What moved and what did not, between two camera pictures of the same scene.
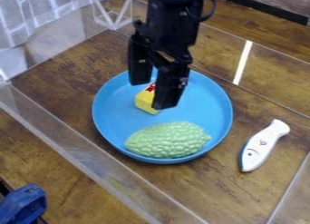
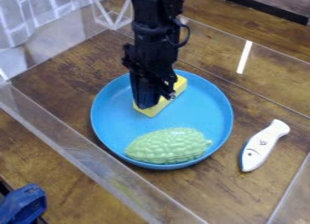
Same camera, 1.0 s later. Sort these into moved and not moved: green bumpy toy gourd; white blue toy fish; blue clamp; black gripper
Moved: green bumpy toy gourd; black gripper
Not moved: white blue toy fish; blue clamp
